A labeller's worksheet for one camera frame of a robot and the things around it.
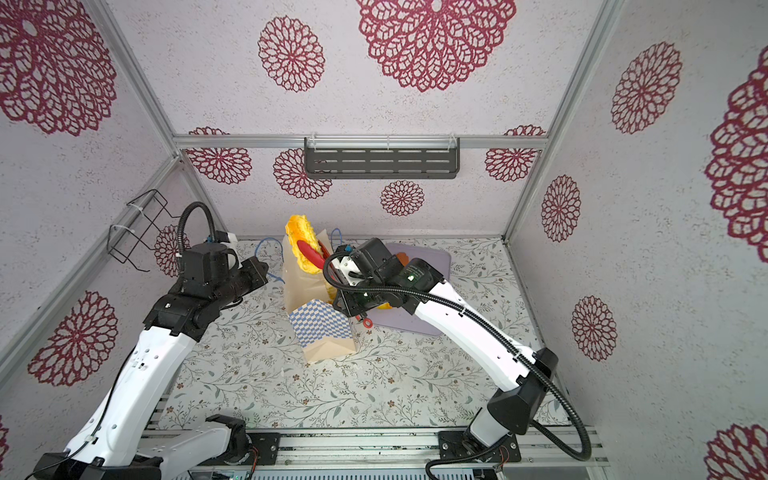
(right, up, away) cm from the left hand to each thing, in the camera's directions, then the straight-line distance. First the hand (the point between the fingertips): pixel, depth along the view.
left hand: (267, 270), depth 73 cm
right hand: (+18, -6, -6) cm, 20 cm away
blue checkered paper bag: (+12, -17, +8) cm, 22 cm away
